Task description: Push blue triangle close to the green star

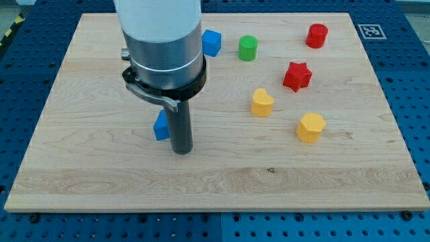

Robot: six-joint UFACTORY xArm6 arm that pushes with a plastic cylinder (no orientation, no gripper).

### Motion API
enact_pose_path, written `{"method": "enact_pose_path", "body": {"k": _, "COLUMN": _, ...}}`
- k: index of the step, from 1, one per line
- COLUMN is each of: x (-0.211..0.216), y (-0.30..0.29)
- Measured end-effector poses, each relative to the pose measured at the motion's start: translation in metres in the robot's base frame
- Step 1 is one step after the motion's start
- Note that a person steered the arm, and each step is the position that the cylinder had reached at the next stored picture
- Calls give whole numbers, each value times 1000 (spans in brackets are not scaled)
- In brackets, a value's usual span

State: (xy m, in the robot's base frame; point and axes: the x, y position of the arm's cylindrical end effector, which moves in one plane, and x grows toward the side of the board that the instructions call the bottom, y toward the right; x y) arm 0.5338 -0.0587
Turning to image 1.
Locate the yellow heart block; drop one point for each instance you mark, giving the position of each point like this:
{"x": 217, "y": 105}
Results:
{"x": 262, "y": 103}

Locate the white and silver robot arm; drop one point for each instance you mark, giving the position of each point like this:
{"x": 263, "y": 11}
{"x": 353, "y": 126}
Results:
{"x": 164, "y": 47}

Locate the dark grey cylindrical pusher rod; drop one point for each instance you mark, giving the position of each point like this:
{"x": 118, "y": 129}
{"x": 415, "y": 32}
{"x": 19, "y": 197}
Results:
{"x": 179, "y": 126}

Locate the green cylinder block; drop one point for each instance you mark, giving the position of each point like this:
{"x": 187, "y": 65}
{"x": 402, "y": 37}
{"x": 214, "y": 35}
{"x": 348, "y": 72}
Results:
{"x": 247, "y": 49}

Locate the red cylinder block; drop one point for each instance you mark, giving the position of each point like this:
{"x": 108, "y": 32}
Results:
{"x": 316, "y": 36}

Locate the white fiducial marker tag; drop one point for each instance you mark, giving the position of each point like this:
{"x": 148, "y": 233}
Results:
{"x": 371, "y": 31}

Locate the light wooden board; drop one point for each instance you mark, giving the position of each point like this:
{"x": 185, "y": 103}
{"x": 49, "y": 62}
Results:
{"x": 94, "y": 149}

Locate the red star block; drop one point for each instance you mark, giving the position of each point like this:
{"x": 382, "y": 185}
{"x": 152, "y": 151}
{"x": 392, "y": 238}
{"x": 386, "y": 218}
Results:
{"x": 297, "y": 76}

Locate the blue triangle block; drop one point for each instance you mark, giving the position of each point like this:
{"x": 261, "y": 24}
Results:
{"x": 160, "y": 127}

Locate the yellow hexagon block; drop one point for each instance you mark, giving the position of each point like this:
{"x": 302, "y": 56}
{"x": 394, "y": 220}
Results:
{"x": 310, "y": 127}

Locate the blue cube block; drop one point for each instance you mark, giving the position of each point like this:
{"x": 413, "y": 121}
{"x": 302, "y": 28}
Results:
{"x": 211, "y": 42}

